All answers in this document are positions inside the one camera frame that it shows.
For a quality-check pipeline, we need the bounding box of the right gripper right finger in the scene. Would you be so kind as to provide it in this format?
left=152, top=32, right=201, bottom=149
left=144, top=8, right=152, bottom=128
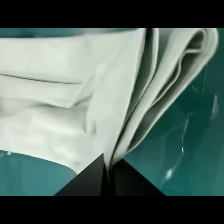
left=110, top=158, right=166, bottom=197

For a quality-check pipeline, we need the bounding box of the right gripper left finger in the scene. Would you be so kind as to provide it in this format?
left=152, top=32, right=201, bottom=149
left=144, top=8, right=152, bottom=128
left=54, top=152, right=110, bottom=197

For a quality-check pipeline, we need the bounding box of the white garment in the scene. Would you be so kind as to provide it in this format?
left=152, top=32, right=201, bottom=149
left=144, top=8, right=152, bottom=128
left=0, top=28, right=220, bottom=176

